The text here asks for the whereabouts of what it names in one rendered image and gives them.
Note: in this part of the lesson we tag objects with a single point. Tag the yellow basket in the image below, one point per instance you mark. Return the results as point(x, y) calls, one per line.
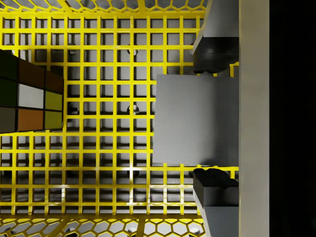
point(98, 134)

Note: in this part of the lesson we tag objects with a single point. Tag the puzzle cube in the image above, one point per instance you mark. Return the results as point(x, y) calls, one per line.
point(29, 98)

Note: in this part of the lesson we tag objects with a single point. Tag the grey cube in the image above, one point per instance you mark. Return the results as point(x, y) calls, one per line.
point(195, 118)

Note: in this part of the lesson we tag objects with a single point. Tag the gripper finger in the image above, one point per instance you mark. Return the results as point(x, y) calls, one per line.
point(217, 51)
point(217, 197)

